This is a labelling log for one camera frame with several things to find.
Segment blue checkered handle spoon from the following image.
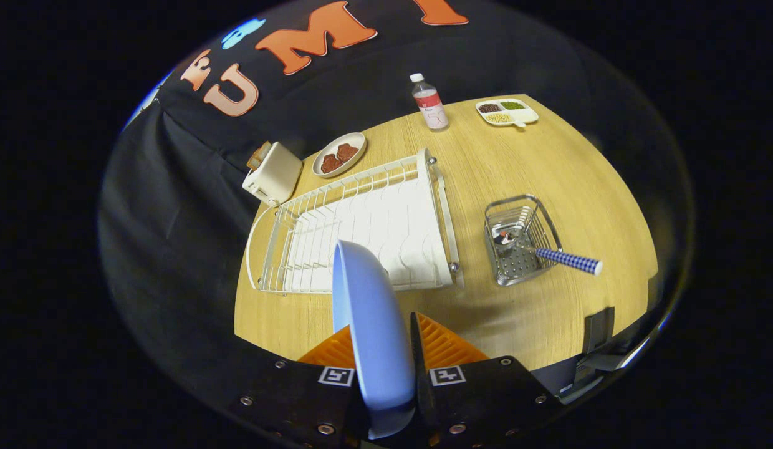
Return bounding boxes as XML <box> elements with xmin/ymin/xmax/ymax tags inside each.
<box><xmin>494</xmin><ymin>228</ymin><xmax>604</xmax><ymax>276</ymax></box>

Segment metal wire basket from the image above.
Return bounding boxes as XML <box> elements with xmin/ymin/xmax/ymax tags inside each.
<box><xmin>484</xmin><ymin>194</ymin><xmax>563</xmax><ymax>287</ymax></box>

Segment white divided dish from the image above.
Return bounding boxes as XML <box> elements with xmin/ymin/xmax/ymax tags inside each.
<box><xmin>475</xmin><ymin>98</ymin><xmax>540</xmax><ymax>128</ymax></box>

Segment light blue plate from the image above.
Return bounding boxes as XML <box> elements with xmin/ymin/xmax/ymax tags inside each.
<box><xmin>332</xmin><ymin>240</ymin><xmax>418</xmax><ymax>440</ymax></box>

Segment cream white toaster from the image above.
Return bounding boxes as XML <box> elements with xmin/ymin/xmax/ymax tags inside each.
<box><xmin>242</xmin><ymin>142</ymin><xmax>304</xmax><ymax>207</ymax></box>

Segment beige round plate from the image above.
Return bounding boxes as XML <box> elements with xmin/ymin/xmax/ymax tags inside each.
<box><xmin>312</xmin><ymin>132</ymin><xmax>367</xmax><ymax>178</ymax></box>

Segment brown toast slice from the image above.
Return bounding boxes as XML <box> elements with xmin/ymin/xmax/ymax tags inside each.
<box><xmin>247</xmin><ymin>141</ymin><xmax>272</xmax><ymax>170</ymax></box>

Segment black backdrop cloth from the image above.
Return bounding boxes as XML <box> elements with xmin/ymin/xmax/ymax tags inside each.
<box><xmin>98</xmin><ymin>0</ymin><xmax>696</xmax><ymax>431</ymax></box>

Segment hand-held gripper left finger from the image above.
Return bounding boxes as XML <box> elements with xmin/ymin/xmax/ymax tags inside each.
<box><xmin>232</xmin><ymin>324</ymin><xmax>370</xmax><ymax>449</ymax></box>

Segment white wire dish rack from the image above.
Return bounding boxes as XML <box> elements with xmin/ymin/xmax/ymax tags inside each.
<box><xmin>245</xmin><ymin>148</ymin><xmax>465</xmax><ymax>295</ymax></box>

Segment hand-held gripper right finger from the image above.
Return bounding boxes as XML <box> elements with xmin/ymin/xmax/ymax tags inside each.
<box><xmin>410</xmin><ymin>311</ymin><xmax>565</xmax><ymax>449</ymax></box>

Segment clear bottle with red label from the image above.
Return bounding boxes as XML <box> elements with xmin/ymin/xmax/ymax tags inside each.
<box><xmin>409</xmin><ymin>73</ymin><xmax>450</xmax><ymax>132</ymax></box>

